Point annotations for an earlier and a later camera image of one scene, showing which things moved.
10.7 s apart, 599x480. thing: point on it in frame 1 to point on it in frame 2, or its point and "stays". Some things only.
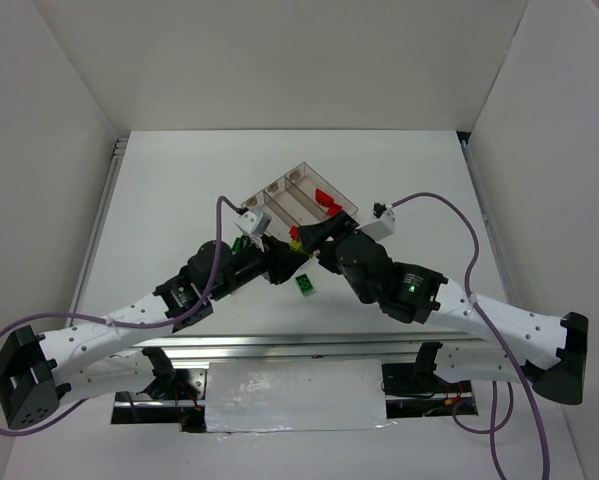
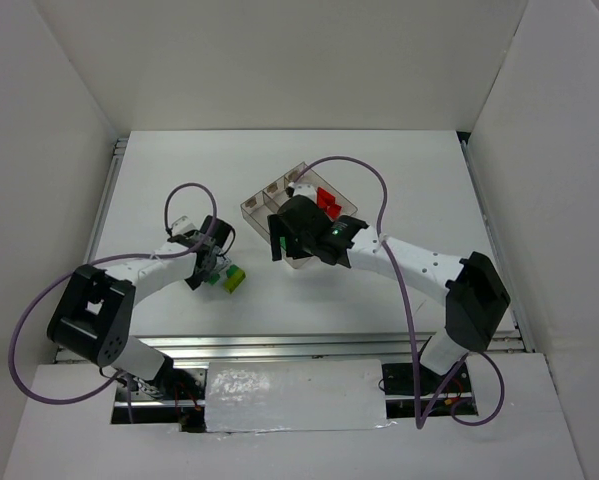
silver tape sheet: [300, 395] stays
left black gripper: [276, 257] to [202, 267]
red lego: [334, 209] stays
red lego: [323, 198] stays
